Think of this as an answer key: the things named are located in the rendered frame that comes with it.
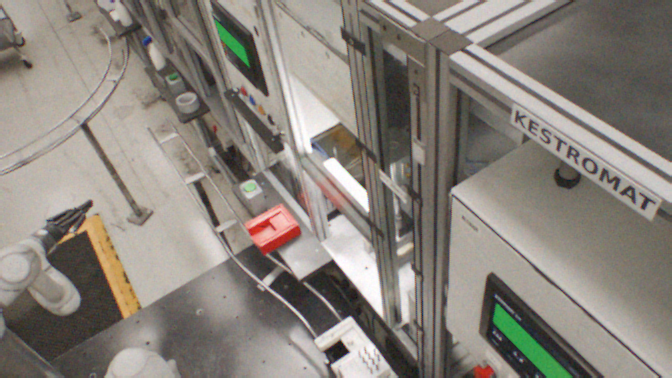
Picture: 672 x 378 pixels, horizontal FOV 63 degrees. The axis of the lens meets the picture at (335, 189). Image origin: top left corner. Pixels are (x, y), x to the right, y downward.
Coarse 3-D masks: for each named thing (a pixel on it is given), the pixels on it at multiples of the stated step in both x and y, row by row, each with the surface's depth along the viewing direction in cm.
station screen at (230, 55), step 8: (216, 16) 150; (224, 24) 147; (232, 32) 144; (240, 40) 142; (224, 48) 160; (232, 56) 157; (240, 64) 154; (248, 64) 146; (240, 72) 158; (248, 72) 151; (248, 80) 154; (256, 88) 152
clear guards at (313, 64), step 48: (288, 0) 110; (336, 0) 92; (288, 48) 124; (336, 48) 102; (384, 48) 86; (240, 96) 188; (288, 96) 141; (336, 96) 113; (384, 96) 94; (336, 144) 128; (384, 144) 104; (288, 192) 198; (336, 192) 147; (384, 192) 117
